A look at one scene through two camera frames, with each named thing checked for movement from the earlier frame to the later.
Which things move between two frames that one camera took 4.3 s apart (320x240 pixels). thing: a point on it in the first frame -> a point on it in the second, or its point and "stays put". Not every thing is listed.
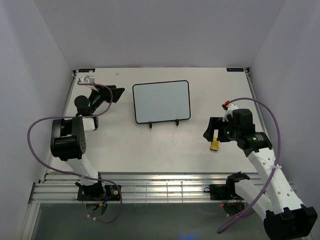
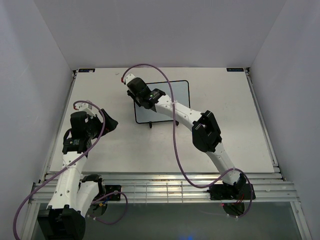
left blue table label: (86, 70) stays put
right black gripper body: (230, 131) -> (135, 98)
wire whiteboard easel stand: (177, 123) stays put
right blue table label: (234, 69) stays put
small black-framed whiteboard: (162, 101) stays put
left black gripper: (104, 92) -> (111, 124)
